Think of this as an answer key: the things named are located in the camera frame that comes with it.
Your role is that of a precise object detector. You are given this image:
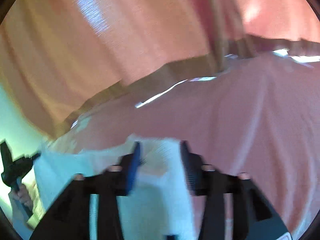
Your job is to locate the person's left hand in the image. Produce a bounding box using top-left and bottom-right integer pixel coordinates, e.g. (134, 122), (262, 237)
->
(9, 184), (33, 211)

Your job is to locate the pink bed blanket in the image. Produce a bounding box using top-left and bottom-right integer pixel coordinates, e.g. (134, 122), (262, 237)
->
(51, 53), (319, 239)

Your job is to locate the white red navy knit sweater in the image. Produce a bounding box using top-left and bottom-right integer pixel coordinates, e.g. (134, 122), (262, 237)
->
(31, 135), (195, 239)

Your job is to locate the pink curtain with tan hem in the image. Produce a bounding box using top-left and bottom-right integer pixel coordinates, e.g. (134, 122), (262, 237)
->
(1, 0), (319, 138)

